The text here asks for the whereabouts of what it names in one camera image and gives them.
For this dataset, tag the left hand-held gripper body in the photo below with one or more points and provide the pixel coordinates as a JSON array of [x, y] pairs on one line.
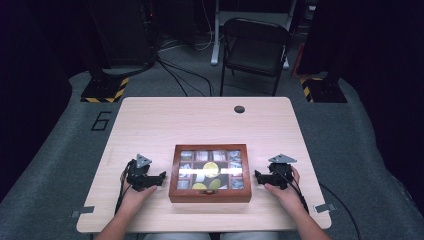
[[141, 175]]

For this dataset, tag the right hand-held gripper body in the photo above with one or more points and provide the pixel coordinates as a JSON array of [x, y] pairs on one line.
[[280, 173]]

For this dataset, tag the wooden box with glass lid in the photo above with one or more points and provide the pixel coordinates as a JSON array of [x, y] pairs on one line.
[[210, 196]]

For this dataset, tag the person's right hand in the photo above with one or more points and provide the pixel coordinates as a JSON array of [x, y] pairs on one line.
[[283, 195]]

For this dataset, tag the person's left hand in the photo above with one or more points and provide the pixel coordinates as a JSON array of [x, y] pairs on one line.
[[138, 198]]

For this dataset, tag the white creamer cup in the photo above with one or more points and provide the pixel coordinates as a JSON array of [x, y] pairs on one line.
[[223, 187], [200, 177]]

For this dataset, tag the small yellow lid cup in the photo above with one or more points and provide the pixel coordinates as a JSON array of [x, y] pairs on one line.
[[199, 186]]

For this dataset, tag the group of white sachets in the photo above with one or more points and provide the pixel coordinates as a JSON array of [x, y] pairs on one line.
[[201, 155]]

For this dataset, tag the green lid cup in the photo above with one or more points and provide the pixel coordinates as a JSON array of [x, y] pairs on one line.
[[215, 183]]

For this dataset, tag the large yellow lid cup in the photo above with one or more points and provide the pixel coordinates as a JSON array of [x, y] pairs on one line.
[[211, 168]]

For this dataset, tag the grey tape strip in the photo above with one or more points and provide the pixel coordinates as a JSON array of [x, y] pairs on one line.
[[325, 208], [83, 211]]

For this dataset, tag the black table grommet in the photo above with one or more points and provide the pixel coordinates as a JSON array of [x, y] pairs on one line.
[[239, 109]]

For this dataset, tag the hazard striped stand base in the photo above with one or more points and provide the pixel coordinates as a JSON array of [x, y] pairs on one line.
[[105, 90], [323, 90]]

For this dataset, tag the black folding chair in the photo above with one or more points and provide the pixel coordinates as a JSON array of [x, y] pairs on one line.
[[255, 55]]

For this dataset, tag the dark computer tower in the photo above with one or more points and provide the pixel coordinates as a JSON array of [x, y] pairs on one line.
[[123, 33]]

